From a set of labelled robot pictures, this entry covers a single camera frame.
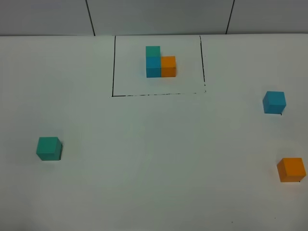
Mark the green template block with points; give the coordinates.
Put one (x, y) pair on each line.
(153, 51)

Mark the orange template block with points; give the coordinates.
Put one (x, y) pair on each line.
(168, 66)

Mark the blue template block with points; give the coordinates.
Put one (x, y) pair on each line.
(153, 67)

